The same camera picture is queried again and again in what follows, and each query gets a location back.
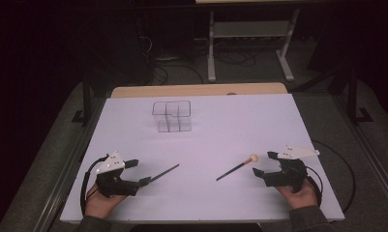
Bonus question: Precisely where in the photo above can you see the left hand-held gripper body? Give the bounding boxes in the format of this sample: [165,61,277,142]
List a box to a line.
[94,150,141,198]

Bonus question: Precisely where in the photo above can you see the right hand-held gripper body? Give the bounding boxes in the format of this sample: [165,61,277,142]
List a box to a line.
[263,145,321,193]

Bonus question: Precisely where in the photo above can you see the thin black makeup pencil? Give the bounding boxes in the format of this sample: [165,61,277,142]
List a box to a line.
[148,163,181,183]

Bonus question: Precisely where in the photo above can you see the black makeup brush peach tip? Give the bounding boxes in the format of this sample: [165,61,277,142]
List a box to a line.
[215,154,259,182]

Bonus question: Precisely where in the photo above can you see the clear plastic organizer box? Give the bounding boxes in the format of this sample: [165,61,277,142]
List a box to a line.
[151,100,194,133]

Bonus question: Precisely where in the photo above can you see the person's left hand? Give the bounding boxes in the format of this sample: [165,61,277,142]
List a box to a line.
[84,183,128,220]

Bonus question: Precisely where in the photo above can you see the person's right hand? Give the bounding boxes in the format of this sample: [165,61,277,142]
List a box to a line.
[276,178,319,211]

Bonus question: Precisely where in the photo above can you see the white table board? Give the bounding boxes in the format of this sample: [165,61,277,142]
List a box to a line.
[59,93,345,224]

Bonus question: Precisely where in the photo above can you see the black metal stand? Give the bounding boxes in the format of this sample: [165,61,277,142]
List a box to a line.
[71,73,94,127]
[345,66,374,125]

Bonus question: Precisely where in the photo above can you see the wooden table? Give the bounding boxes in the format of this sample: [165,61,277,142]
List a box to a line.
[110,82,288,99]

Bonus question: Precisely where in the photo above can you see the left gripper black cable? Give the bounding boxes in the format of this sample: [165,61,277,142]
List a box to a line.
[79,154,110,217]

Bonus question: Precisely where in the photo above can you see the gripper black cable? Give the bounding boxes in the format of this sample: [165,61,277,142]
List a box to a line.
[305,139,357,215]
[79,154,110,217]

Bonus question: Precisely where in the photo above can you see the metal frame rail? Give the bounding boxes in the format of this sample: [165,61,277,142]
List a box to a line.
[33,96,105,232]
[330,96,388,207]

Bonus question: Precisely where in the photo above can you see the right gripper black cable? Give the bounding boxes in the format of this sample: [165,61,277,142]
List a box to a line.
[305,139,357,215]

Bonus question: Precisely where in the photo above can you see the black floor cable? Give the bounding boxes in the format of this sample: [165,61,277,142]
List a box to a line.
[152,64,205,85]

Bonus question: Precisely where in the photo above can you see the white metal desk frame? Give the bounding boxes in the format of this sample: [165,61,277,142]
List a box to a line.
[194,0,301,83]

